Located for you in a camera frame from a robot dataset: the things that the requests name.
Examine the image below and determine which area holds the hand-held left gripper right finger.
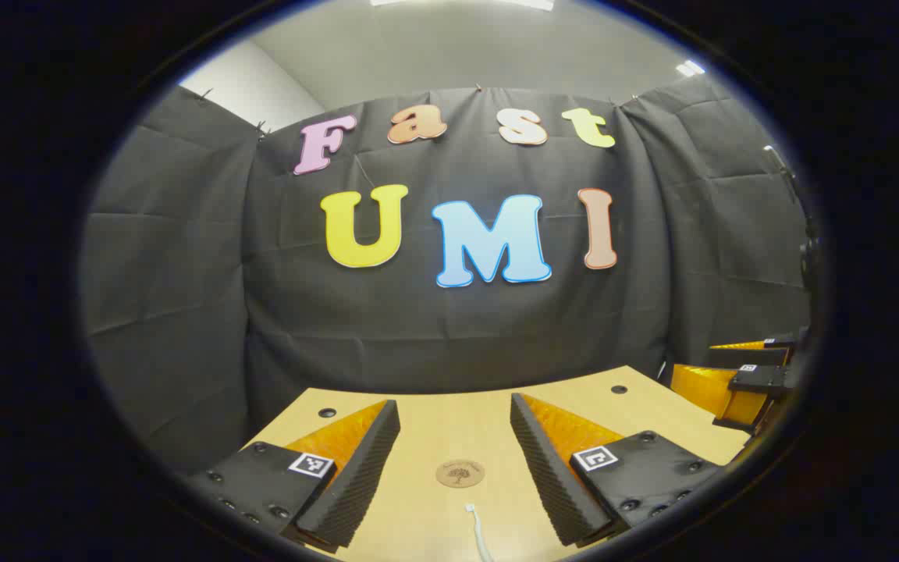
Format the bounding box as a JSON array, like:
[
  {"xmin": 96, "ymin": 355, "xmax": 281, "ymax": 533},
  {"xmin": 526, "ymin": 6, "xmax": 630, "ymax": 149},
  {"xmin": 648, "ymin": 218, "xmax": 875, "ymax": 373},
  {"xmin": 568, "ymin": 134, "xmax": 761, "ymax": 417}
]
[{"xmin": 509, "ymin": 392, "xmax": 729, "ymax": 548}]

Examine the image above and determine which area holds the round wooden coaster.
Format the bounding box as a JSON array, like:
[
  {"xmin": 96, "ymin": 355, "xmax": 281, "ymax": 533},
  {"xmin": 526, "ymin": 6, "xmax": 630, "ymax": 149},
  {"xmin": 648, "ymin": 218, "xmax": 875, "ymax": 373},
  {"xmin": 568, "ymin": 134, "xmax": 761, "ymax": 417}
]
[{"xmin": 435, "ymin": 459, "xmax": 486, "ymax": 489}]

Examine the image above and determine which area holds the white toothbrush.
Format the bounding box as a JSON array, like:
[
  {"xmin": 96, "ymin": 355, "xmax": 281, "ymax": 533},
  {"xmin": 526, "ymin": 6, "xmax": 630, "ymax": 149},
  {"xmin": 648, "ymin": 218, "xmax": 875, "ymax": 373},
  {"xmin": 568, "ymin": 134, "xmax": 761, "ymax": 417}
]
[{"xmin": 464, "ymin": 503, "xmax": 495, "ymax": 562}]

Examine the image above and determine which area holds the black backdrop cloth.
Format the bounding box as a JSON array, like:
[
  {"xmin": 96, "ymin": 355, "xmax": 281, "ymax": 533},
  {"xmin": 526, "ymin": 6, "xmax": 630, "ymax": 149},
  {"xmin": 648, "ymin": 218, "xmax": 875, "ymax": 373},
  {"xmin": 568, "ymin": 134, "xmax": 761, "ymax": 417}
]
[{"xmin": 79, "ymin": 74, "xmax": 817, "ymax": 477}]

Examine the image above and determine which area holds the dark metal stand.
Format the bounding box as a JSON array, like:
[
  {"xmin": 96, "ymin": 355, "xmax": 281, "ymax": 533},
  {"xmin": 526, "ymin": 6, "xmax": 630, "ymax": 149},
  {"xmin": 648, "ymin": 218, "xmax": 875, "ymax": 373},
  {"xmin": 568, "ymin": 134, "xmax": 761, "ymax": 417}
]
[{"xmin": 762, "ymin": 144, "xmax": 819, "ymax": 290}]

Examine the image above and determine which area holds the wooden desktop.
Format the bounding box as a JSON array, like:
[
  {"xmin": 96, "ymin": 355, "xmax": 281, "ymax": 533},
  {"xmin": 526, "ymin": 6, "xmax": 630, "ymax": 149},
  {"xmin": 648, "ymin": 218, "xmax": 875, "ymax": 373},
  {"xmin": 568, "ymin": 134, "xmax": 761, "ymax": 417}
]
[{"xmin": 243, "ymin": 365, "xmax": 751, "ymax": 562}]

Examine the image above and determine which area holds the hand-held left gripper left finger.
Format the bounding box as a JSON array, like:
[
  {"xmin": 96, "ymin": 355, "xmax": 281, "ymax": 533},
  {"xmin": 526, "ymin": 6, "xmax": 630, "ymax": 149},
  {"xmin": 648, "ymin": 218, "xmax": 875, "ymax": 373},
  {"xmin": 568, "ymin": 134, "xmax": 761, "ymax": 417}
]
[{"xmin": 184, "ymin": 400, "xmax": 402, "ymax": 555}]

